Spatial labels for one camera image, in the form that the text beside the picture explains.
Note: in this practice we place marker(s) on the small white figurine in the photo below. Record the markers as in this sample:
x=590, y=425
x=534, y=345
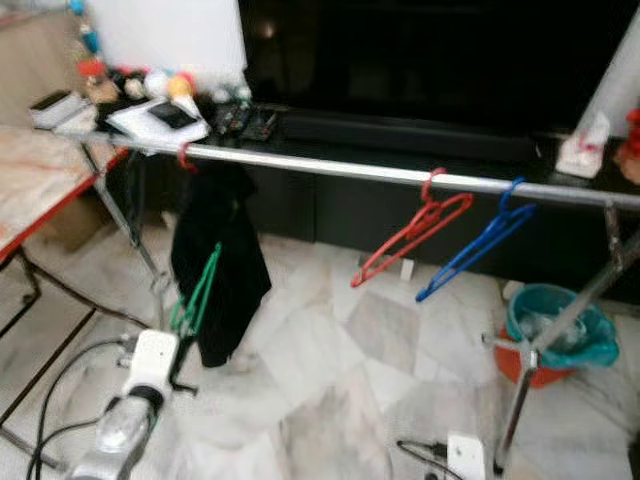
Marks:
x=582, y=150

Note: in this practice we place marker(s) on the black tablet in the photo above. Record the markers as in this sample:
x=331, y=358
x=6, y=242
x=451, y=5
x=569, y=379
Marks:
x=172, y=115

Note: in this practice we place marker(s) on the red plastic hanger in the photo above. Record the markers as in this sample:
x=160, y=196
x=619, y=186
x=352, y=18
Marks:
x=458, y=203
x=182, y=158

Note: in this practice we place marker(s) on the blue plastic hanger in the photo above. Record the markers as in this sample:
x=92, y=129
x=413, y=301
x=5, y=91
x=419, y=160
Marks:
x=525, y=212

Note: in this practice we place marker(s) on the red gift basket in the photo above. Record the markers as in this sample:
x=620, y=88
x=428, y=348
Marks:
x=632, y=145

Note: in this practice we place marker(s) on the white papers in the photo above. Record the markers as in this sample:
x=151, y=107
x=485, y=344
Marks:
x=130, y=127

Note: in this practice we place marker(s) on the black flat television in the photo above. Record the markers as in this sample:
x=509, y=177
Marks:
x=440, y=60

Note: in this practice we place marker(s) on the green plastic hanger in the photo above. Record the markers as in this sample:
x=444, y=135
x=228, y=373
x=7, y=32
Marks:
x=206, y=275

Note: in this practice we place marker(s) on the red bin with green bag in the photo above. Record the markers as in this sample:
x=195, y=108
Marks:
x=540, y=305

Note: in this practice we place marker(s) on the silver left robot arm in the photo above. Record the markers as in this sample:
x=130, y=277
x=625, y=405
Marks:
x=115, y=440

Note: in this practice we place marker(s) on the orange round doll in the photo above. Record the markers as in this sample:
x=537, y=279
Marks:
x=183, y=85

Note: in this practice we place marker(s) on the marble top folding table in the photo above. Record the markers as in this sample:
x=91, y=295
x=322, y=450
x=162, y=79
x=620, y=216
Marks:
x=40, y=180

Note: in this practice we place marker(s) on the black hair round doll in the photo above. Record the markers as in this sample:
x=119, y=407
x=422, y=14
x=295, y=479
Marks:
x=132, y=85

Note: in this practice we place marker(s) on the plain black shirt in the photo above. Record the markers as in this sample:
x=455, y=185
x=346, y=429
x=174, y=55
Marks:
x=230, y=240

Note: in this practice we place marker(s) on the white round doll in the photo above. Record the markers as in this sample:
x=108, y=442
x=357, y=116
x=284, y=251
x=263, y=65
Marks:
x=158, y=83

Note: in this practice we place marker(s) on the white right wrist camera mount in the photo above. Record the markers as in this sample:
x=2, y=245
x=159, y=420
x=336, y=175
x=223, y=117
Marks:
x=467, y=455

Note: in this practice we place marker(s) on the gold trophy with blue ball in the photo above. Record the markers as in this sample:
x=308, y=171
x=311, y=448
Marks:
x=88, y=40

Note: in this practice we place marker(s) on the red lid jar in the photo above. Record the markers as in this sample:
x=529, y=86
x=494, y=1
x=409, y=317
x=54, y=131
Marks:
x=100, y=85

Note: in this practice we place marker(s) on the small white box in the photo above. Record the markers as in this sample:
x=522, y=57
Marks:
x=60, y=112

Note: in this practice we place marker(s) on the light wood cabinet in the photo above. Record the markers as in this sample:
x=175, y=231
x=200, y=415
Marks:
x=40, y=60

